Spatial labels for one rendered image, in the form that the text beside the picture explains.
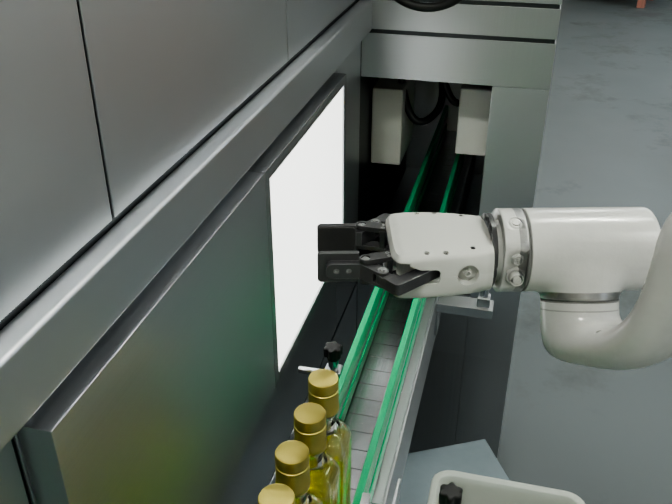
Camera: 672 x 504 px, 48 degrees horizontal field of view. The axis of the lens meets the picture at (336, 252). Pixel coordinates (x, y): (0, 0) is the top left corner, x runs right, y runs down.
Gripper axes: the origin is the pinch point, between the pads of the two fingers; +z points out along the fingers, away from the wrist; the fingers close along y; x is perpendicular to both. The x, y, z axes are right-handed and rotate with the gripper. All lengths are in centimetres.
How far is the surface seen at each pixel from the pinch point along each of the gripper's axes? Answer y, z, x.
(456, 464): 44, -25, -74
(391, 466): 14.3, -8.5, -44.2
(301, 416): -6.3, 3.7, -15.9
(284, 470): -12.8, 5.3, -16.8
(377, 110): 98, -12, -20
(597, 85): 526, -224, -150
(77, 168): -11.6, 20.2, 14.3
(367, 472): 4.9, -4.2, -35.6
